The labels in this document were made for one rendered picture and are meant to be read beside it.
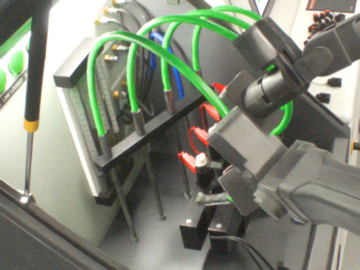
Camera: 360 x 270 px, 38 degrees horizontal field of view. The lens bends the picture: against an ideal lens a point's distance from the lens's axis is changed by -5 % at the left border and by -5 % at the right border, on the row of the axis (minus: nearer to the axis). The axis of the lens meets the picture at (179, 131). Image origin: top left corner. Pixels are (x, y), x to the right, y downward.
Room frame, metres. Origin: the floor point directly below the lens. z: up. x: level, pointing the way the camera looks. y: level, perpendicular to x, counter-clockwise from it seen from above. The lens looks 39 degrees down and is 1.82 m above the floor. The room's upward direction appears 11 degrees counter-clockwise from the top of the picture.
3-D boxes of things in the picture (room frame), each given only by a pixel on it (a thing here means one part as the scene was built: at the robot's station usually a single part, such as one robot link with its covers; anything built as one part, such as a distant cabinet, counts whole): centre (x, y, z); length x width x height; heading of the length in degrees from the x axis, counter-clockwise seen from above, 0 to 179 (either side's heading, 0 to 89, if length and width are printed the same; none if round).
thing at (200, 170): (0.77, -0.04, 1.01); 0.05 x 0.03 x 0.21; 64
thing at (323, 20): (1.37, -0.48, 1.01); 0.23 x 0.11 x 0.06; 154
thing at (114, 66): (1.11, 0.10, 1.20); 0.13 x 0.03 x 0.31; 154
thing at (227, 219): (0.88, -0.08, 0.91); 0.34 x 0.10 x 0.15; 154
